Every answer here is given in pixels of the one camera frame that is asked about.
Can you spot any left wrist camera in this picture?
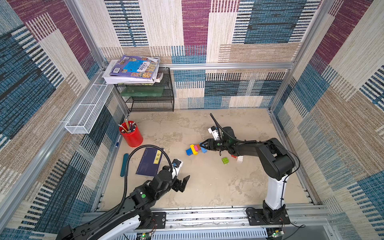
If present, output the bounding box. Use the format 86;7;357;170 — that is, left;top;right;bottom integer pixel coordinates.
172;159;183;179

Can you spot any white long lego brick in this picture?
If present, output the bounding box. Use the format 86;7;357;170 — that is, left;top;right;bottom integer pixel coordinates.
237;156;244;163

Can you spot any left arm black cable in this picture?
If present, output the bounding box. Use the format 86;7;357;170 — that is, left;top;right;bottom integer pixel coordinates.
123;144;175;211

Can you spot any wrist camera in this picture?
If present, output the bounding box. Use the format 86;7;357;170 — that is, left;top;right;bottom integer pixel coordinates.
208;126;236;141
172;159;183;179

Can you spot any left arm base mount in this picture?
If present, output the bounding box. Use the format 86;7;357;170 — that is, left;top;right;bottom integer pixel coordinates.
139;212;167;230

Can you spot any lime green square lego brick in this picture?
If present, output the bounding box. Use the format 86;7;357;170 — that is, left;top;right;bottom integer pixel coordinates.
222;157;229;165

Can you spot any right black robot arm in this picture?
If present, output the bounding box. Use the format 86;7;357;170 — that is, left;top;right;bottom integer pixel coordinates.
200;138;296;226

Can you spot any blue pen by wall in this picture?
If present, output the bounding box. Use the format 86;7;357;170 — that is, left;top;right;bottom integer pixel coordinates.
115;136;121;148

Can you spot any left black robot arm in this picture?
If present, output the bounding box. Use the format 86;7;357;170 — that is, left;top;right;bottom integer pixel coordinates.
56;170;190;240

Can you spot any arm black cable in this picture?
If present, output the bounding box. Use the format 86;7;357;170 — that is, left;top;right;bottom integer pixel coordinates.
123;144;175;211
209;113;259;144

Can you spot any black wire shelf rack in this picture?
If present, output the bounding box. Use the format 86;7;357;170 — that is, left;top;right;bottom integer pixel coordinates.
115;68;175;113

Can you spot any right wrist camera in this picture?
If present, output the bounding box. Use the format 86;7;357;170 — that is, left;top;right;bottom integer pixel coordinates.
208;126;236;141

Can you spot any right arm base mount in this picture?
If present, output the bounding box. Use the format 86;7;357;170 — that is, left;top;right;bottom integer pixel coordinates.
246;205;291;226

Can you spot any red pencil cup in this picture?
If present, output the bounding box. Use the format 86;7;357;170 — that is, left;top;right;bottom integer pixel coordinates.
119;119;144;148

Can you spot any stack of books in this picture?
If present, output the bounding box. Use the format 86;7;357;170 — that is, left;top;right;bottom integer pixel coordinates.
102;55;164;85

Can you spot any white wire mesh basket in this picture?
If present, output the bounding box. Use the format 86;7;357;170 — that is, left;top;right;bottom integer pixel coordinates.
65;84;114;134

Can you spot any purple notebook yellow label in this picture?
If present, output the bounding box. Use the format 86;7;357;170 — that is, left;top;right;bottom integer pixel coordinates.
136;148;163;177

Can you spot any dark blue square lego brick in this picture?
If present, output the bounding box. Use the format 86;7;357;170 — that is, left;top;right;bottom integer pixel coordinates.
186;148;193;156

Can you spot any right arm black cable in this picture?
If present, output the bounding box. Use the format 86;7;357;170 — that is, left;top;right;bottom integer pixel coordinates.
209;113;259;144

